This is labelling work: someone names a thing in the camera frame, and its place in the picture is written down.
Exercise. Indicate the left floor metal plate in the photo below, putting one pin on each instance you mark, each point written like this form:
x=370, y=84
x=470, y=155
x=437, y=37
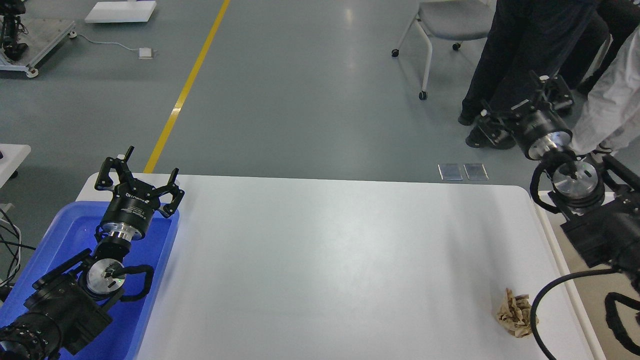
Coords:
x=450, y=172

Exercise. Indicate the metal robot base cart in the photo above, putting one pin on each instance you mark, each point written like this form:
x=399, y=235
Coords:
x=25, y=42

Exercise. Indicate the white flat board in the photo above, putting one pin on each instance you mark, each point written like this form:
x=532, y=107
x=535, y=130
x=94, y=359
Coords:
x=124, y=11

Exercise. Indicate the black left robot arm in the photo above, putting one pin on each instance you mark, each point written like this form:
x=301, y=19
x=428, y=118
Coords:
x=70, y=304

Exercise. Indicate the white power adapter with cable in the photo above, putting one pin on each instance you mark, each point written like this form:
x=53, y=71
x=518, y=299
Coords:
x=143, y=53

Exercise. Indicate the white side table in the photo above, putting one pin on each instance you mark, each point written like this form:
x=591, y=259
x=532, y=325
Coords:
x=12, y=156

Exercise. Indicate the seated person in black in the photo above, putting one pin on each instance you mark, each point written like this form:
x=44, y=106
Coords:
x=613, y=20

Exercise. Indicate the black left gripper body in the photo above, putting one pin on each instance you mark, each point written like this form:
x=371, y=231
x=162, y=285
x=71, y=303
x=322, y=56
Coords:
x=132, y=206

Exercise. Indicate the right floor metal plate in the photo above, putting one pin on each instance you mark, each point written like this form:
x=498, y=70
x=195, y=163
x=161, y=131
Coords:
x=476, y=171

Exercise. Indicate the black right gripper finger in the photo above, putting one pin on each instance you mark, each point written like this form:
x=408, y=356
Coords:
x=492, y=125
x=552, y=92

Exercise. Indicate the grey office chair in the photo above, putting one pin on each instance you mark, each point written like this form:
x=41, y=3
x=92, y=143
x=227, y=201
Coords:
x=458, y=21

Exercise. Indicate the person in white trousers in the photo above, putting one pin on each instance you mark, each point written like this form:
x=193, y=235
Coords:
x=609, y=120

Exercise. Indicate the floor metal plate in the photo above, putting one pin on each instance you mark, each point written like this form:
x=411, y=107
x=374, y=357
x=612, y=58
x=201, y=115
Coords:
x=476, y=171
x=450, y=172

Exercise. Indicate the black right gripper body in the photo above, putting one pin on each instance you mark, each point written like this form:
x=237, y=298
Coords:
x=538, y=130

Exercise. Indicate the person in dark trousers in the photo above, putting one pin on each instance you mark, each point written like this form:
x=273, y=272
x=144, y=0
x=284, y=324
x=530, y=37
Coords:
x=548, y=37

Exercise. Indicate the crumpled brown paper ball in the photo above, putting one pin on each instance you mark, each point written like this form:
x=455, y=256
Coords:
x=514, y=314

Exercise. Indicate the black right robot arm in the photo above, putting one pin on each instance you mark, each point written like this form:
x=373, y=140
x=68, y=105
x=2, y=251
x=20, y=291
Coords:
x=600, y=204

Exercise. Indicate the beige plastic bin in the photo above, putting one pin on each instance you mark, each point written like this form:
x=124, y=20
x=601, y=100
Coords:
x=586, y=297

